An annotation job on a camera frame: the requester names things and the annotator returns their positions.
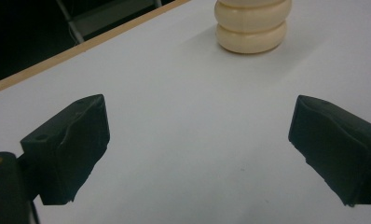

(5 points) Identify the cream ribbed vase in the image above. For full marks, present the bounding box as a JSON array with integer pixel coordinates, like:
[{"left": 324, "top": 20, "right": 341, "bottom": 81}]
[{"left": 213, "top": 0, "right": 293, "bottom": 55}]

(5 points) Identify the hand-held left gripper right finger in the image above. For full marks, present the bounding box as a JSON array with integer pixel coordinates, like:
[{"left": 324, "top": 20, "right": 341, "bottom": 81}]
[{"left": 287, "top": 94, "right": 371, "bottom": 207}]

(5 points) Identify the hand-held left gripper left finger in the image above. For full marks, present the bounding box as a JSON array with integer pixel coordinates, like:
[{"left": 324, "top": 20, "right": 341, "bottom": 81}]
[{"left": 20, "top": 93, "right": 111, "bottom": 206}]

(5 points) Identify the grey metal stand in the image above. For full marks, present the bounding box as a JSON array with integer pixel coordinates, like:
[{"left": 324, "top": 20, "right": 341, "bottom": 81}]
[{"left": 55, "top": 0, "right": 163, "bottom": 45}]

